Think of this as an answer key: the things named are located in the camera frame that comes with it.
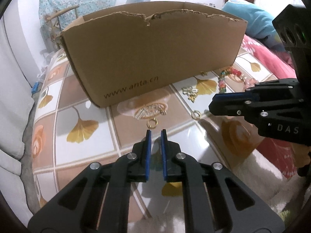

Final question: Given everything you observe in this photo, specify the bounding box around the colourful bead bracelet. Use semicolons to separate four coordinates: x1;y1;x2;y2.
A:
218;67;258;93

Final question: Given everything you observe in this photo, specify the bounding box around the gold hoop earring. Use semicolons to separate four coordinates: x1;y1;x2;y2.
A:
147;117;158;129
191;110;201;120

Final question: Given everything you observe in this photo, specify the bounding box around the gold butterfly brooch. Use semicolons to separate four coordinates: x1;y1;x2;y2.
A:
182;86;199;103

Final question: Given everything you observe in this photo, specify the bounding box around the gold rhinestone hair clip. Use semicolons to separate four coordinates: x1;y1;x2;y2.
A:
134;103;167;120

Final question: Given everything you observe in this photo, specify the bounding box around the brown cardboard box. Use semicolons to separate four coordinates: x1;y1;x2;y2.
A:
60;1;247;108

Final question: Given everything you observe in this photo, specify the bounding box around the pink floral blanket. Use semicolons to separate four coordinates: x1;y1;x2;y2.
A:
241;35;310;179

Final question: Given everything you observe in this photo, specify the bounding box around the tile pattern table mat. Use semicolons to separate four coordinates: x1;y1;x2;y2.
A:
32;50;284;223

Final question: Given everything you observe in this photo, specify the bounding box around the blue pillow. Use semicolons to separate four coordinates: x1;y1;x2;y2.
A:
221;0;286;52

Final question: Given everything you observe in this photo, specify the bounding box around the small blue floor object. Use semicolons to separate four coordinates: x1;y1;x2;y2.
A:
31;82;43;95

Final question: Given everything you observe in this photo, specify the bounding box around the white curtain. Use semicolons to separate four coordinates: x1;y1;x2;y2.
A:
0;4;44;224

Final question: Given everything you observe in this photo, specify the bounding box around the wooden chair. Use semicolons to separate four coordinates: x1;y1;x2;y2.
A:
44;5;79;50

